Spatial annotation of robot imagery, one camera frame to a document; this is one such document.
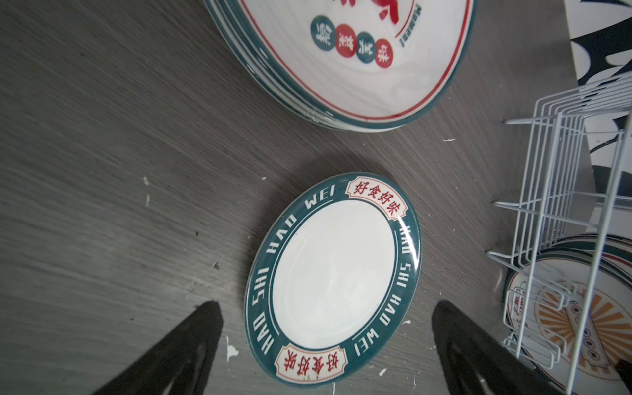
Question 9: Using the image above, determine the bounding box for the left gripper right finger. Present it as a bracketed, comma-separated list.
[432, 300, 561, 394]

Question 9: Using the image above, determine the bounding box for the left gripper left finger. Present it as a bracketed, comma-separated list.
[95, 301, 223, 394]

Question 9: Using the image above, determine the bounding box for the row plate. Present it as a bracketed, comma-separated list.
[206, 1, 477, 133]
[504, 233, 631, 394]

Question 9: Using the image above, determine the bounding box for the row plate hao shi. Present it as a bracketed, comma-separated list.
[245, 172, 423, 387]

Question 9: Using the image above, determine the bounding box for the white wire dish rack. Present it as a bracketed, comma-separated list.
[488, 73, 631, 390]

